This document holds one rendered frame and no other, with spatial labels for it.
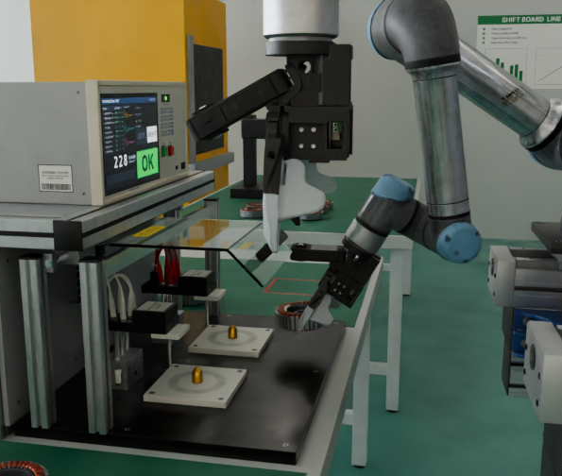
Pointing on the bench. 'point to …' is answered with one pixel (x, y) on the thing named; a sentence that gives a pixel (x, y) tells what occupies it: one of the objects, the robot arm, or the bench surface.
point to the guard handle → (269, 247)
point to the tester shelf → (74, 217)
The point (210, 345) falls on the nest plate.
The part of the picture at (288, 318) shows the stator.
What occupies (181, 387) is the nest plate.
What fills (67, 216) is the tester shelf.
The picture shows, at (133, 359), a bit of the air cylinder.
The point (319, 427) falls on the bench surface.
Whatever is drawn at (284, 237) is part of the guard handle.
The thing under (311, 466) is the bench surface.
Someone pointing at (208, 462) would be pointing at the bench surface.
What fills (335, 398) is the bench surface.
